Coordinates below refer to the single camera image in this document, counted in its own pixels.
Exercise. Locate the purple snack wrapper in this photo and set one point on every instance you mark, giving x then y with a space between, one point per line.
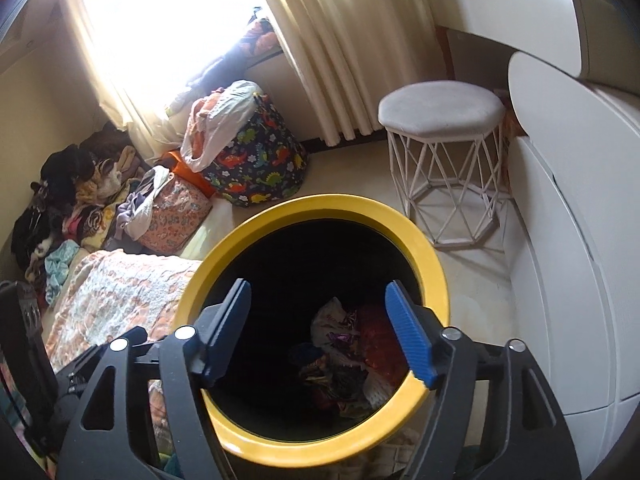
345 340

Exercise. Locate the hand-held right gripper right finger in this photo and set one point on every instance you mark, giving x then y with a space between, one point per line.
407 330

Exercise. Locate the pile of assorted clothes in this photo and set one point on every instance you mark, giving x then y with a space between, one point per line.
75 195

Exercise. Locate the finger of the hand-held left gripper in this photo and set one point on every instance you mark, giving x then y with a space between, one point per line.
137 335

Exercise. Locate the light teal cloth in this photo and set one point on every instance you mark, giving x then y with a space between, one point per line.
60 265

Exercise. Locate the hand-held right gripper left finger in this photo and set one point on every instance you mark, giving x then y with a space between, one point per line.
225 325

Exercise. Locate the bed with cream sheet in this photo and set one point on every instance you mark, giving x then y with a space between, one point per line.
210 232

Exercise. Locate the dinosaur print laundry bag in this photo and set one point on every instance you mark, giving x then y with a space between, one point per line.
260 160

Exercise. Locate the white and lavender clothes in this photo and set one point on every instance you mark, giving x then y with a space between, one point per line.
142 205

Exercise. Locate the red plastic bag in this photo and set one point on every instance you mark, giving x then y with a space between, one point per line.
377 335

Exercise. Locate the peach cloth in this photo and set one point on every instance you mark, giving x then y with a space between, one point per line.
202 120

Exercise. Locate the orange patchwork blanket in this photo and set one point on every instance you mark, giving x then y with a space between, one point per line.
115 285

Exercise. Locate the thin cream curtain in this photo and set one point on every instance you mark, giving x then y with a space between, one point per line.
125 105

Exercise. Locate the pink floral bag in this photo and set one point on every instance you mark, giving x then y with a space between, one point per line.
175 215

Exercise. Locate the yellow-rimmed black bin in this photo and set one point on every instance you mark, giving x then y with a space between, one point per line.
320 205

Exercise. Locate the heap of quilts and clothes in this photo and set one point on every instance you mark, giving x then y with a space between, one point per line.
260 40

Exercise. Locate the orange bag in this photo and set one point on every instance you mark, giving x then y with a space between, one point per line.
182 165

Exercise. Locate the thick cream pleated curtain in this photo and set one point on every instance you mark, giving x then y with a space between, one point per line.
350 50

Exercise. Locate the white cabinet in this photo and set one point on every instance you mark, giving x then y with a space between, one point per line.
575 260

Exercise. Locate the yellow white snack packet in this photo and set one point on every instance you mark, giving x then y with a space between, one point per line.
327 320

